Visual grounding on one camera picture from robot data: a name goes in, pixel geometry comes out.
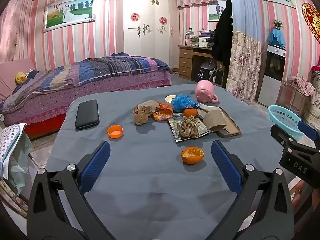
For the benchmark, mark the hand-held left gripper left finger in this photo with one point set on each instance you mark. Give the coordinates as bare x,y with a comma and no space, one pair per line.
96,165

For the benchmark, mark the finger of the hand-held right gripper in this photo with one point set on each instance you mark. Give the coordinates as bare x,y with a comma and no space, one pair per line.
281,136
307,130

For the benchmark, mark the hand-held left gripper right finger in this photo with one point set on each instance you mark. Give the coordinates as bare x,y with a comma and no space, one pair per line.
226,166

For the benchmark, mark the light blue plastic basket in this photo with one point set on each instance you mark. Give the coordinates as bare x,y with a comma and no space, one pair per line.
280,116

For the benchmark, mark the orange peel half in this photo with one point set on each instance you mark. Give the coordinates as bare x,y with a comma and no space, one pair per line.
192,157

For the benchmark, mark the orange bottle cap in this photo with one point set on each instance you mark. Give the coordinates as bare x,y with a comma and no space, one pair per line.
115,132

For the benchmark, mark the cardboard tube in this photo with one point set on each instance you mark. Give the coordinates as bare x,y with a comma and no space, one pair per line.
215,120

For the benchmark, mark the small brown paper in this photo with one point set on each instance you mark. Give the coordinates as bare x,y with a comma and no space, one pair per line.
188,127

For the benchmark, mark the white wrapper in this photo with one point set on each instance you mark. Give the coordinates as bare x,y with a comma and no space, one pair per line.
202,110

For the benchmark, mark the silver snack wrapper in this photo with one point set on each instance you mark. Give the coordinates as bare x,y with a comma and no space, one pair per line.
175,130

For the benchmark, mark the tangerine peel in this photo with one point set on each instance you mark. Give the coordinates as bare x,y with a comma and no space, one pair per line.
190,112

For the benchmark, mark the large brown paper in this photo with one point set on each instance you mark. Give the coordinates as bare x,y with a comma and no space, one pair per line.
143,112

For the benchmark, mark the blue plastic bag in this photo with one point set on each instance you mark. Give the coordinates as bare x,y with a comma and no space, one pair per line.
182,102

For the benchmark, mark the orange snack wrapper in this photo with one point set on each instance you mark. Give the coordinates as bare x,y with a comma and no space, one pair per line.
162,113

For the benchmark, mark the small cream bowl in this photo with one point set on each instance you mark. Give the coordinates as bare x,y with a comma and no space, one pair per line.
171,98

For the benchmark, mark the person's right hand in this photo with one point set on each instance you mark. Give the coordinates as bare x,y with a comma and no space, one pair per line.
297,192

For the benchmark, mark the floral covered cabinet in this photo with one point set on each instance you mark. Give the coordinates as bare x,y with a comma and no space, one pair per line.
313,110

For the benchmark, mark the metal rack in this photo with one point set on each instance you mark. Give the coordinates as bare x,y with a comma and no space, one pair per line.
291,100

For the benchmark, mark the tan phone case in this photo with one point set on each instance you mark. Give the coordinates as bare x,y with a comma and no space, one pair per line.
231,128

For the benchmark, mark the pink garment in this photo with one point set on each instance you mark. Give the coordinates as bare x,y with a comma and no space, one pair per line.
302,83

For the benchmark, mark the water dispenser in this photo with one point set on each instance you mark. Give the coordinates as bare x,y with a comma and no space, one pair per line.
271,87

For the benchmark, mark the black smartphone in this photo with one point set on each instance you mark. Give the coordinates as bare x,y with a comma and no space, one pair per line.
87,115

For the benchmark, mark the grey-blue tablecloth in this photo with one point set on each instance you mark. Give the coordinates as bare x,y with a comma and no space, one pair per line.
150,180

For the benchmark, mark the red clothes pile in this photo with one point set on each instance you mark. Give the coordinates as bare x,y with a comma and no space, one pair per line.
316,68

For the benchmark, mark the pale green plastic bag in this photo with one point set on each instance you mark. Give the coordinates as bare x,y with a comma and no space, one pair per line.
20,170

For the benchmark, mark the bed with purple dotted cover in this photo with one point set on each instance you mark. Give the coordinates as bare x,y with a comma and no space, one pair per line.
100,86

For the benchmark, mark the pink pig mug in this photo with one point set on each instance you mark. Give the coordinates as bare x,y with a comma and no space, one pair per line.
203,90

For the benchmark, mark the blue and floral curtain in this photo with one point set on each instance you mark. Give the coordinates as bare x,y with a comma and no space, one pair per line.
245,55

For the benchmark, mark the polka dot cloth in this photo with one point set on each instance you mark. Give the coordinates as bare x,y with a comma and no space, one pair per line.
10,137

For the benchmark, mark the floral patterned basket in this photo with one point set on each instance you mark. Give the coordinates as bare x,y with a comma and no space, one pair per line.
12,200

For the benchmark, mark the black box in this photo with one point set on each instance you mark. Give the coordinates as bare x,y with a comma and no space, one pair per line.
202,75

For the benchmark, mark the blue cloth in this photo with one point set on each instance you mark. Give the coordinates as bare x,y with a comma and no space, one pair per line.
276,37

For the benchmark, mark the striped patchwork quilt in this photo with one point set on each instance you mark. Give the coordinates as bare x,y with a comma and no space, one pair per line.
100,66

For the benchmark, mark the white round appliance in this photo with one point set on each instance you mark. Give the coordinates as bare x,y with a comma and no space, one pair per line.
207,65

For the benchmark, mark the small potted plant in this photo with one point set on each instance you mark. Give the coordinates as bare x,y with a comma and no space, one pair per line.
278,24

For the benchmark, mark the wooden desk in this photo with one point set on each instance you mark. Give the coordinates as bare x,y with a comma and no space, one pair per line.
186,62

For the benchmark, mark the black hanging coat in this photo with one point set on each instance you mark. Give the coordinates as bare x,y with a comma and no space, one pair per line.
222,37

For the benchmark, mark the yellow duck plush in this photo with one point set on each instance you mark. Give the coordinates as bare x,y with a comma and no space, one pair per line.
20,78

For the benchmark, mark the white box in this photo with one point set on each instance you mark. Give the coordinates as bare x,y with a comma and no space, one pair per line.
200,42

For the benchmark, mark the purple bag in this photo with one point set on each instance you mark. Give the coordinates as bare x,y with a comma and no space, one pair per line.
206,33

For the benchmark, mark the pink padded headboard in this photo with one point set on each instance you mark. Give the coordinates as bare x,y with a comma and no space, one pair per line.
15,66

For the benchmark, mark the white wardrobe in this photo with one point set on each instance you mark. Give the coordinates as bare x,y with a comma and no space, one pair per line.
147,45

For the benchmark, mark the desk lamp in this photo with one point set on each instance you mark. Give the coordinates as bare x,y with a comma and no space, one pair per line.
190,32

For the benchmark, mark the small framed portrait photo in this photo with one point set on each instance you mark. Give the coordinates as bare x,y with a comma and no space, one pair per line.
213,11

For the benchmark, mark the red round paper decal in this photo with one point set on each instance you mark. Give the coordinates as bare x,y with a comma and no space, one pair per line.
163,20
135,17

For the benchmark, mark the framed wedding photo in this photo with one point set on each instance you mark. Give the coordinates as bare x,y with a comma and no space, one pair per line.
70,13

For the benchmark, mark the pink patterned curtain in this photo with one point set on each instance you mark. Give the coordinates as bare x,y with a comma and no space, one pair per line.
12,25

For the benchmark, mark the red heart wall decoration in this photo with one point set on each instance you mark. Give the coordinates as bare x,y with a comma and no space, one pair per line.
313,21

